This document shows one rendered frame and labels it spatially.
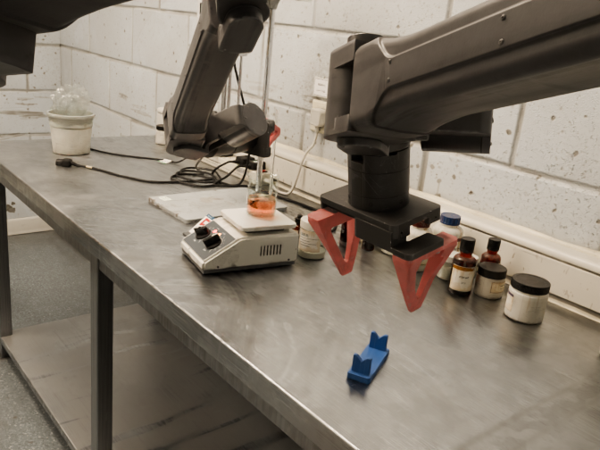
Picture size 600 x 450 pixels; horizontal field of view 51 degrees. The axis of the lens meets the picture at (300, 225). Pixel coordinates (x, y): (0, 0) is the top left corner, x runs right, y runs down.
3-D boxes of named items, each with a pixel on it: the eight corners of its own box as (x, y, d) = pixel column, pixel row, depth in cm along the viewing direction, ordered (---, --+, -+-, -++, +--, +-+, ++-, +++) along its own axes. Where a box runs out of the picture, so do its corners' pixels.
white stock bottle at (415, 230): (395, 267, 132) (402, 217, 129) (404, 259, 137) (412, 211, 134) (422, 274, 129) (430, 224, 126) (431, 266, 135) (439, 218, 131)
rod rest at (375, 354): (369, 385, 88) (372, 362, 87) (345, 378, 89) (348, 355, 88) (388, 354, 96) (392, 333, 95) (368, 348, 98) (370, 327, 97)
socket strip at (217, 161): (257, 186, 183) (258, 171, 182) (188, 155, 212) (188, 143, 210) (272, 185, 186) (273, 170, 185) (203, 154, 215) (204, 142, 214)
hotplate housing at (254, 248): (202, 276, 118) (204, 236, 115) (179, 252, 128) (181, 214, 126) (306, 264, 128) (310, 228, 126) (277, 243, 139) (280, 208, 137)
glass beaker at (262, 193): (258, 223, 124) (262, 181, 121) (237, 214, 128) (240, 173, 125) (285, 218, 129) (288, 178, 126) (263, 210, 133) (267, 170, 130)
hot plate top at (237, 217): (242, 232, 119) (242, 228, 119) (218, 213, 129) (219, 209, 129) (297, 228, 125) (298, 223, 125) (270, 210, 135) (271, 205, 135)
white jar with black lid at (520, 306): (546, 316, 116) (555, 280, 113) (537, 329, 110) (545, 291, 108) (509, 304, 119) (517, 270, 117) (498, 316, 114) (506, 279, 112)
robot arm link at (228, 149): (186, 131, 109) (196, 162, 109) (212, 116, 104) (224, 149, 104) (212, 129, 114) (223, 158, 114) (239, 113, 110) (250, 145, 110)
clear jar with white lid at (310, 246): (302, 248, 137) (306, 212, 135) (329, 254, 136) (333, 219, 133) (292, 256, 132) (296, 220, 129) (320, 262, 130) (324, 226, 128)
